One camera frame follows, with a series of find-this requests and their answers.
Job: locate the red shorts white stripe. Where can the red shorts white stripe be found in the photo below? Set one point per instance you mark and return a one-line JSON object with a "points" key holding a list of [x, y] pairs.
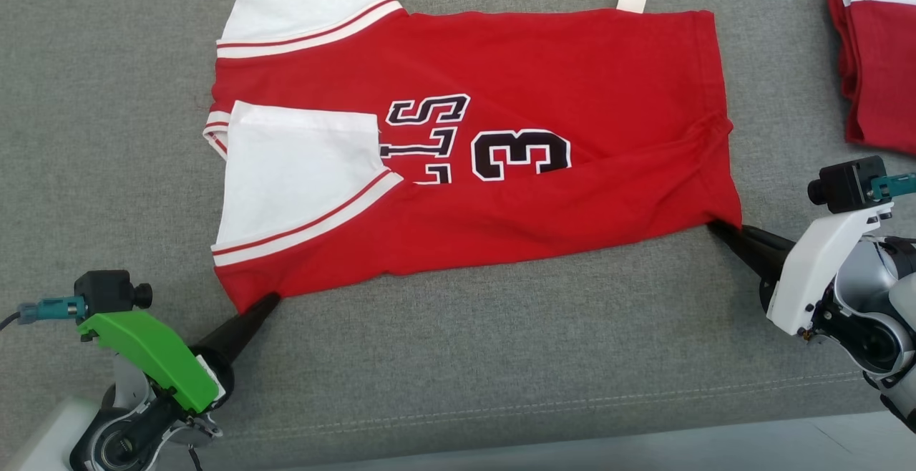
{"points": [[880, 77]]}

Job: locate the grey fabric sofa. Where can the grey fabric sofa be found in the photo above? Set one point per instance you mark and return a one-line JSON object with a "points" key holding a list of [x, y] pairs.
{"points": [[465, 363]]}

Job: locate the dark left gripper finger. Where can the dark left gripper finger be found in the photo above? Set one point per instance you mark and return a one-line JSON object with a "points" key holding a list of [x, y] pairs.
{"points": [[229, 324], [240, 342]]}

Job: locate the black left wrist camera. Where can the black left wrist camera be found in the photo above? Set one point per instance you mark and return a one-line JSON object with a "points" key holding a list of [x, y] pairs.
{"points": [[107, 292]]}

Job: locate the red white numbered jersey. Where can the red white numbered jersey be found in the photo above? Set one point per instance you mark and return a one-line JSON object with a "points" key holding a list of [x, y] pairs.
{"points": [[572, 84]]}

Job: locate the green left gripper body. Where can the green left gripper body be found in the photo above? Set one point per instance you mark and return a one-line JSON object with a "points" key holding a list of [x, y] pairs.
{"points": [[154, 353]]}

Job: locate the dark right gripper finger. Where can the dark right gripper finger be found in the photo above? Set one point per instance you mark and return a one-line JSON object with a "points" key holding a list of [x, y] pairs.
{"points": [[766, 245], [758, 263]]}

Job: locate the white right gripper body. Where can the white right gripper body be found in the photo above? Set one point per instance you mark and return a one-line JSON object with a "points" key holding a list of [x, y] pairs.
{"points": [[812, 263]]}

